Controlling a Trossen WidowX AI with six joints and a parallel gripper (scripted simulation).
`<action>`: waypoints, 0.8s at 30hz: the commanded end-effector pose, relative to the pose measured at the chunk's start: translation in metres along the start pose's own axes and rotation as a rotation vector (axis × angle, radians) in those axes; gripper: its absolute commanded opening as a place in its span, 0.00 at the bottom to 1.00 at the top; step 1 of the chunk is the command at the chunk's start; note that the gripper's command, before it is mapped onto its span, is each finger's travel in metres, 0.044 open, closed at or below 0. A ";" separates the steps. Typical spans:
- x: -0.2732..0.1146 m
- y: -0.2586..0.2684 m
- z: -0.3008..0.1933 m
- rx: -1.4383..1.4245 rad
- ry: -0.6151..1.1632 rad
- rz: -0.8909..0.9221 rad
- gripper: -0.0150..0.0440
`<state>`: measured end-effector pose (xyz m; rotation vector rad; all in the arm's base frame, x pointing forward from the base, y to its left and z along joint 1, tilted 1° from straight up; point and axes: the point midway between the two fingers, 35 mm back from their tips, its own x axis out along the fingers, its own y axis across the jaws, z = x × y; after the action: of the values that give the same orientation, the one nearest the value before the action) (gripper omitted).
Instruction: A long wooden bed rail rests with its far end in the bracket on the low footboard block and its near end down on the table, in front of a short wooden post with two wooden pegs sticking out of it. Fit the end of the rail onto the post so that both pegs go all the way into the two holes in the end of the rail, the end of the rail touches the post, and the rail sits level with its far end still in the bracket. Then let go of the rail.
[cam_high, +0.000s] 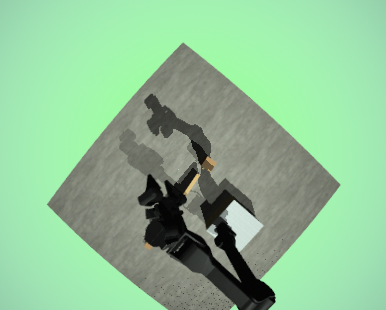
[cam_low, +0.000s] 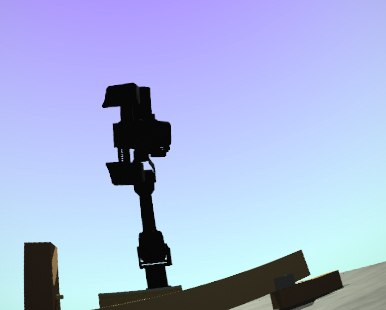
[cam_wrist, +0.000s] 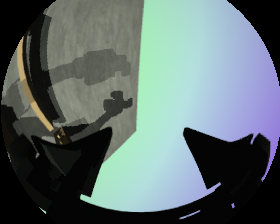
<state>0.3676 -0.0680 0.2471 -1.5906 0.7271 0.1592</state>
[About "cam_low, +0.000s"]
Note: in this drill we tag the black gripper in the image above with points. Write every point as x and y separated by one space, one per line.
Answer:
127 134

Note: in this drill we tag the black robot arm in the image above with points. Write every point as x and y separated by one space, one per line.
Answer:
156 140

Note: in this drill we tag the long brown wooden rail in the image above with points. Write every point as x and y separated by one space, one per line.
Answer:
227 293

